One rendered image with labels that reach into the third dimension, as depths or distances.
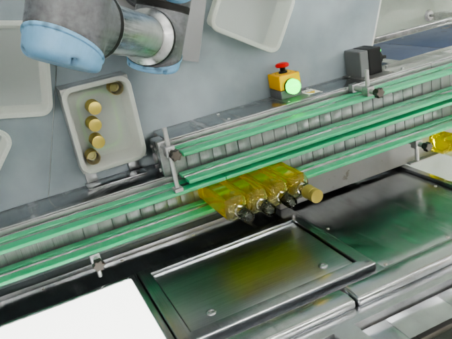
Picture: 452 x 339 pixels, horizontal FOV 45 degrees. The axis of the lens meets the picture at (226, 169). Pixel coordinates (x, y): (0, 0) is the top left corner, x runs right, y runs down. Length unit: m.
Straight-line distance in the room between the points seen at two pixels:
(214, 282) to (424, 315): 0.46
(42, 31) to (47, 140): 0.72
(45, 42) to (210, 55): 0.84
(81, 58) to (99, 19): 0.06
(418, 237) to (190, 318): 0.61
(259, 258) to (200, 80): 0.54
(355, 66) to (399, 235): 0.57
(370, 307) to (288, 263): 0.23
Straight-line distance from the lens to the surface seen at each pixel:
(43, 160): 1.50
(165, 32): 1.13
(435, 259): 1.29
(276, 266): 1.30
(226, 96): 1.60
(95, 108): 1.42
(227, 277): 1.30
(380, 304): 1.19
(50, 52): 0.79
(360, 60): 1.72
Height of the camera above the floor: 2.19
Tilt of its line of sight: 61 degrees down
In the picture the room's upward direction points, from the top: 122 degrees clockwise
